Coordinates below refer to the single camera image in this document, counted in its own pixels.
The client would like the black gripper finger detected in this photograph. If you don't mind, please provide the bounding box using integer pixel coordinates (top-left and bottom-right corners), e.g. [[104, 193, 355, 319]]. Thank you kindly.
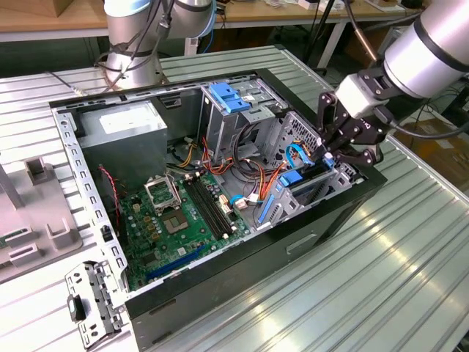
[[316, 90, 348, 148], [325, 144, 385, 169]]

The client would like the blue SATA wire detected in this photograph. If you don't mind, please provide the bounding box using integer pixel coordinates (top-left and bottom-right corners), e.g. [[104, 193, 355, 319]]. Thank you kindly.
[[284, 142, 325, 166]]

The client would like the hard disk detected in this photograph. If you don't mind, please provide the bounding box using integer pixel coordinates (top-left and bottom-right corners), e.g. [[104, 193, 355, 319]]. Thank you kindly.
[[257, 153, 335, 225]]

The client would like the grey disk bay cage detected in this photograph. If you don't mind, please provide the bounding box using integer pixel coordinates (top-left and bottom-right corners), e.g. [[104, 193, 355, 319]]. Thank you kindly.
[[256, 109, 367, 230]]

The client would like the large cardboard box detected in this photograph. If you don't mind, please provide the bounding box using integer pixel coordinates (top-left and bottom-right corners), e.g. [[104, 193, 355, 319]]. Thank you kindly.
[[394, 117, 469, 184]]

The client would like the blue drive latch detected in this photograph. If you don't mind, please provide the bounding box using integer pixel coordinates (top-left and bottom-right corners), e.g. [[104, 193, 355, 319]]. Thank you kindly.
[[209, 82, 251, 114]]

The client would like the grey optical drive cage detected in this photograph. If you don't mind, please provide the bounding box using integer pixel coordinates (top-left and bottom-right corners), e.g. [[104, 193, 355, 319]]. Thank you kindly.
[[199, 78, 290, 164]]

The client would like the black RAM slot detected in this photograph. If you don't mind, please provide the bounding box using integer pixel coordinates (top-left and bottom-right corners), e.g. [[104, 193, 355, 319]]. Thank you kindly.
[[197, 174, 237, 235], [188, 177, 229, 240], [184, 178, 225, 242], [193, 175, 233, 238]]

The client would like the brown mounting plate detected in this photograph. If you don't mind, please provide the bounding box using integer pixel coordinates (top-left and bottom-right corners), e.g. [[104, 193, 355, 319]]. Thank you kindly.
[[97, 61, 168, 92]]

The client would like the black PC case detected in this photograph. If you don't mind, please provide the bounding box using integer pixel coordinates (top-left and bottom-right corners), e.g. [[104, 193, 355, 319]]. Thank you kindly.
[[49, 67, 388, 352]]

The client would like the CPU socket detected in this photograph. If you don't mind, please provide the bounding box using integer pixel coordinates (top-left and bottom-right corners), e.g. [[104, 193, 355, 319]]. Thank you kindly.
[[160, 208, 192, 236]]

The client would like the green motherboard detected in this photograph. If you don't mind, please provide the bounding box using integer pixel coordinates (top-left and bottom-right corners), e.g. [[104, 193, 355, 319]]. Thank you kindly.
[[119, 172, 252, 293]]

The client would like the grey power supply box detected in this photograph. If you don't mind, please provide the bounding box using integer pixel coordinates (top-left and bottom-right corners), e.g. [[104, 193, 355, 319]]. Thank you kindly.
[[76, 100, 169, 191]]

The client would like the blue expansion slot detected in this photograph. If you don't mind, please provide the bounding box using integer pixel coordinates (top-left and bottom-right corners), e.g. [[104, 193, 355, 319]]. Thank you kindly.
[[145, 243, 207, 282]]

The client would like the wooden desk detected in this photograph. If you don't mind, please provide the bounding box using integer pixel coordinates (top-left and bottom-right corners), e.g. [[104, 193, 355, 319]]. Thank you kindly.
[[0, 0, 422, 43]]

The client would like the grey parts rack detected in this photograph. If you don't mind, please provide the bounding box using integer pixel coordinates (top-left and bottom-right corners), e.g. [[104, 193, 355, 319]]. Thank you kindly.
[[0, 155, 87, 285]]

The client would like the green circuit card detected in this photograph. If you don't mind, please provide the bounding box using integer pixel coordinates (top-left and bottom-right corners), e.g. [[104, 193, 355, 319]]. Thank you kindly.
[[0, 227, 29, 250]]

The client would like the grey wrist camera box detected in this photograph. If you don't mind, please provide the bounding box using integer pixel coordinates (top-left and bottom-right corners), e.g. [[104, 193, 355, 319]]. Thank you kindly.
[[336, 73, 390, 119]]

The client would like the orange black wire bundle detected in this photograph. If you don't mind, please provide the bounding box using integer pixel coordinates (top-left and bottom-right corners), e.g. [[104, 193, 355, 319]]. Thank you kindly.
[[200, 136, 235, 177], [234, 157, 268, 206]]

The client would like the blue wire white connector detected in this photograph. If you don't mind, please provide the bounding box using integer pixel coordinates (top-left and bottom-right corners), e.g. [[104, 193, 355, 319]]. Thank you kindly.
[[229, 194, 263, 210]]

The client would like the yellow black wire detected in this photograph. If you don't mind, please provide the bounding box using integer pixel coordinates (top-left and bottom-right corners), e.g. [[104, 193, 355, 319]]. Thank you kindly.
[[171, 136, 196, 169]]

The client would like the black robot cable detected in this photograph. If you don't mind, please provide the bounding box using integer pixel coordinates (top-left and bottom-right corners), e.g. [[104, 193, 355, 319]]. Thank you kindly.
[[95, 0, 173, 91]]

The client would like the metal socket cover frame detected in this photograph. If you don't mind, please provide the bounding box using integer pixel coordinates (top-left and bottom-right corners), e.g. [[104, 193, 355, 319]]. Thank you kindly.
[[143, 175, 183, 216]]

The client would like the red black twisted wire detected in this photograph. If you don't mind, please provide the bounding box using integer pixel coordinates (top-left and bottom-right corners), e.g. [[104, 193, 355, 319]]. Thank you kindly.
[[97, 165, 122, 230]]

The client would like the metal slot bracket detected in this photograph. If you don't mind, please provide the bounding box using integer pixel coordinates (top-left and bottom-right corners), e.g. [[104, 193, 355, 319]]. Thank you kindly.
[[64, 259, 129, 349]]

